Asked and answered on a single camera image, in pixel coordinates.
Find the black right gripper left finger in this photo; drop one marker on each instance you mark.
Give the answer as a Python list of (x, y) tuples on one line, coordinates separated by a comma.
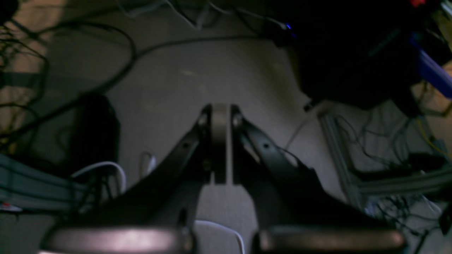
[(155, 216)]

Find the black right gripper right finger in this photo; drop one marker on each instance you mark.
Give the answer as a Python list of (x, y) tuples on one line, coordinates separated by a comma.
[(295, 215)]

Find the aluminium frame rail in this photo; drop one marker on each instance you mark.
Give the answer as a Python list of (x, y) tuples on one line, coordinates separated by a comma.
[(359, 186)]

